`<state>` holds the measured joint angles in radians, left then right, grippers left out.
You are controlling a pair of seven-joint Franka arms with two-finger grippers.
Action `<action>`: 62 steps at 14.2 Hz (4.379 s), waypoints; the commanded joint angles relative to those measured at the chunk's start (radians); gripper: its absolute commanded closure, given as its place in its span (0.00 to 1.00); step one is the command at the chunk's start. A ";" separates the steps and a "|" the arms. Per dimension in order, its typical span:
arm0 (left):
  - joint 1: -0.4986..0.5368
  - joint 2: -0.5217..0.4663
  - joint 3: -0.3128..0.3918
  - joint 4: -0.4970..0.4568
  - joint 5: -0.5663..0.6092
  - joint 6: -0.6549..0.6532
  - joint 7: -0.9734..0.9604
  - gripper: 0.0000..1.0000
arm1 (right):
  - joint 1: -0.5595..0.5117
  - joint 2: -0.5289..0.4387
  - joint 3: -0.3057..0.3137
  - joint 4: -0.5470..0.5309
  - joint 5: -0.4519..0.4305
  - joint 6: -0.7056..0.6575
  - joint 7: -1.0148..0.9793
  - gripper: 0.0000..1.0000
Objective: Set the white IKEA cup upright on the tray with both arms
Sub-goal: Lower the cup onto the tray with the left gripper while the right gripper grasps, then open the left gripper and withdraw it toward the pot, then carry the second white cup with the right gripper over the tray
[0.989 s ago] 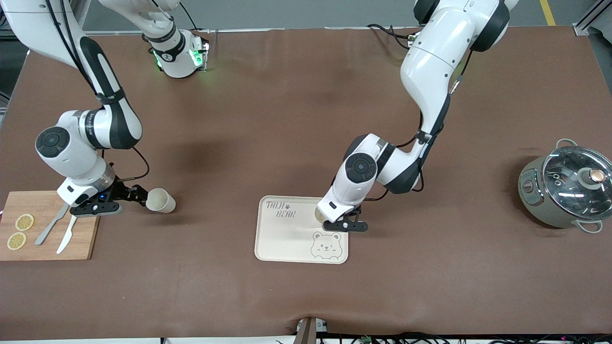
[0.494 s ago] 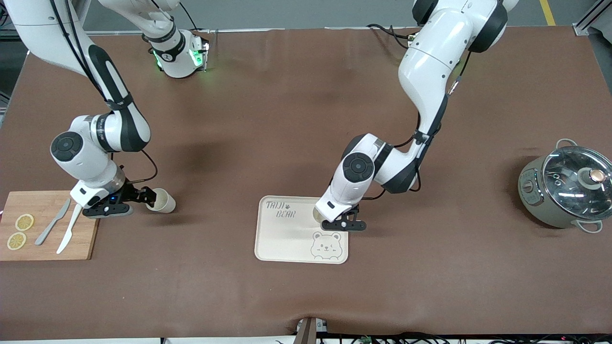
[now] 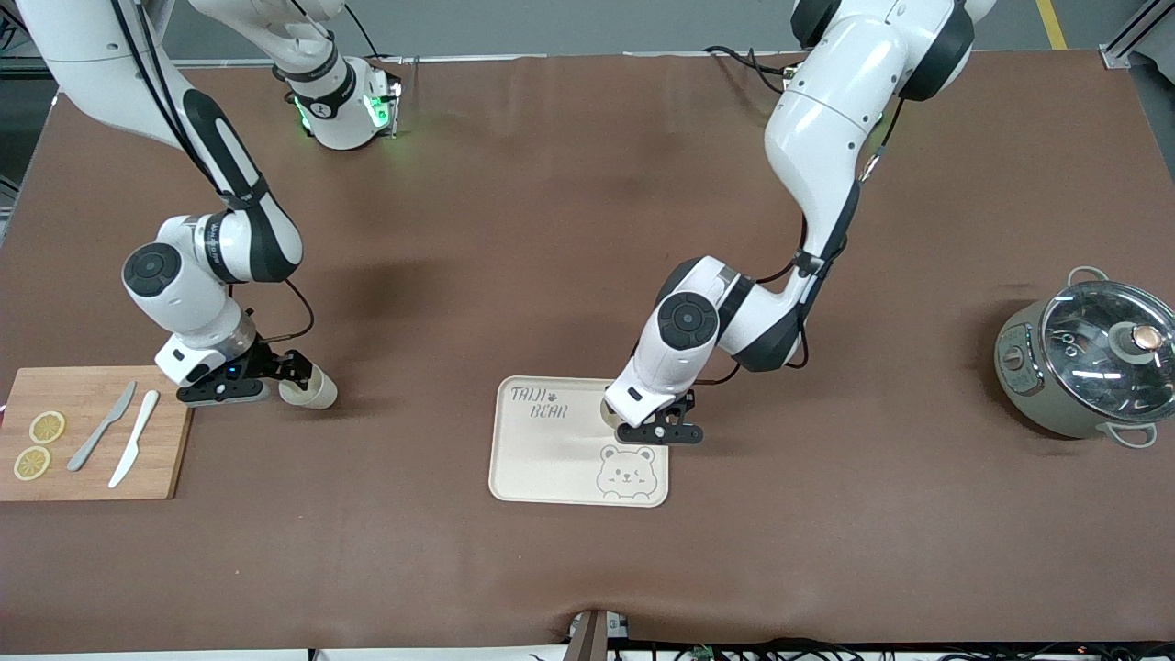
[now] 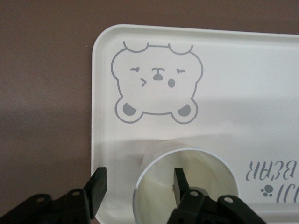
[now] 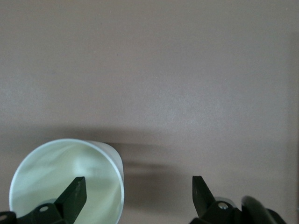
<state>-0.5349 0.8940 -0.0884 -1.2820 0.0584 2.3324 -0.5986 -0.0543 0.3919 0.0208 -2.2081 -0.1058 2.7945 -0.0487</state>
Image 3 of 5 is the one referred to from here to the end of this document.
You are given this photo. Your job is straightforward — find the cream tray with bear print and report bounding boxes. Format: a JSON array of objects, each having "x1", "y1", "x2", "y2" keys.
[{"x1": 487, "y1": 375, "x2": 671, "y2": 509}]

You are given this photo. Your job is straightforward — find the white plastic knife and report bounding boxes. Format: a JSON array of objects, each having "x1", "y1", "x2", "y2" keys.
[{"x1": 108, "y1": 390, "x2": 161, "y2": 489}]

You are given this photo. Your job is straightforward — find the grey plastic knife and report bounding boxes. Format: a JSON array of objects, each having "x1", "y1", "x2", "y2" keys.
[{"x1": 67, "y1": 381, "x2": 138, "y2": 473}]

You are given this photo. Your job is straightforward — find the bamboo cutting board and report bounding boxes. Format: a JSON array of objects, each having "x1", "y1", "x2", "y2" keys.
[{"x1": 0, "y1": 365, "x2": 196, "y2": 502}]

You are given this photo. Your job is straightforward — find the brown table cover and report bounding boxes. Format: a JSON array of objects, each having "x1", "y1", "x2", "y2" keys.
[{"x1": 0, "y1": 50, "x2": 1175, "y2": 655}]

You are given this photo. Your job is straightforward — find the grey-green electric cooking pot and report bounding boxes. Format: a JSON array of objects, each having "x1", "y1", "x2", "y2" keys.
[{"x1": 994, "y1": 266, "x2": 1175, "y2": 450}]

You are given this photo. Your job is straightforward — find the glass pot lid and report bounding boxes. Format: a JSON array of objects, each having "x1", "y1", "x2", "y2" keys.
[{"x1": 1042, "y1": 280, "x2": 1175, "y2": 414}]

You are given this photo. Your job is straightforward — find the metal table edge bracket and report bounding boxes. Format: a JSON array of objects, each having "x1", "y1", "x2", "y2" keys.
[{"x1": 566, "y1": 609, "x2": 631, "y2": 661}]

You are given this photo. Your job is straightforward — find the black right base cable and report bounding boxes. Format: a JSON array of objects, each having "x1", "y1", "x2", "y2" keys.
[{"x1": 344, "y1": 0, "x2": 382, "y2": 61}]

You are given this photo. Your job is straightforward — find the black base cable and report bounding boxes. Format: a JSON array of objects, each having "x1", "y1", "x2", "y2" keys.
[
  {"x1": 704, "y1": 44, "x2": 804, "y2": 93},
  {"x1": 344, "y1": 0, "x2": 382, "y2": 61}
]

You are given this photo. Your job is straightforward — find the black left base cable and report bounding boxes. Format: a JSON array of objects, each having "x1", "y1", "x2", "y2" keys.
[{"x1": 704, "y1": 44, "x2": 804, "y2": 93}]

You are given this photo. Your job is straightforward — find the aluminium frame post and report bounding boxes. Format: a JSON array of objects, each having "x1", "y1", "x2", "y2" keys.
[{"x1": 1100, "y1": 0, "x2": 1175, "y2": 71}]

